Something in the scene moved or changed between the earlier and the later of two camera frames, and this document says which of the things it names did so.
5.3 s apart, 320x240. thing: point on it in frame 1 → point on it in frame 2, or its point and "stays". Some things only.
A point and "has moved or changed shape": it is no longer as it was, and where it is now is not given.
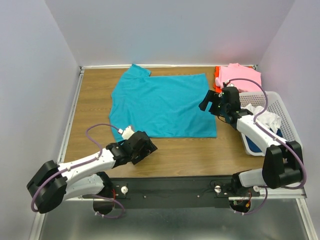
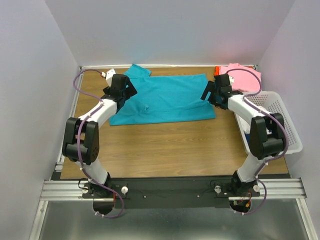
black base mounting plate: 178,192 stays
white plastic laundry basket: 276,105 stays
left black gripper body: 147,149 → 130,91
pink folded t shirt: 234,71 stays
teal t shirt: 160,106 has moved or changed shape
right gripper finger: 216,98 → 210,87
